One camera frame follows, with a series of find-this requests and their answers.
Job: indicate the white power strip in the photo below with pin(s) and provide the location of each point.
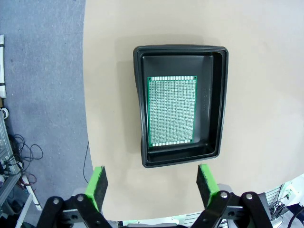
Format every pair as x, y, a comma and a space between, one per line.
2, 71

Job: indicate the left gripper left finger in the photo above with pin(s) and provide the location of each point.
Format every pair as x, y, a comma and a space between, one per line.
98, 187

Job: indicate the green perforated circuit board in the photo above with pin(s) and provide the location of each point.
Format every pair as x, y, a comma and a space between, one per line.
172, 111

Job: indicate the silver aluminium frame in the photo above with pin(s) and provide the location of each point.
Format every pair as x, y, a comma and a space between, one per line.
7, 147

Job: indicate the black plastic ESD tray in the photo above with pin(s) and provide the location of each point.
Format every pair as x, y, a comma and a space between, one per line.
213, 107

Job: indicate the white equipment box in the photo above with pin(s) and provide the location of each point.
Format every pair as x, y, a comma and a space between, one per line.
293, 187

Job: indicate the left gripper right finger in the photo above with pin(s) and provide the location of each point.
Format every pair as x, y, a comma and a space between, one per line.
206, 185

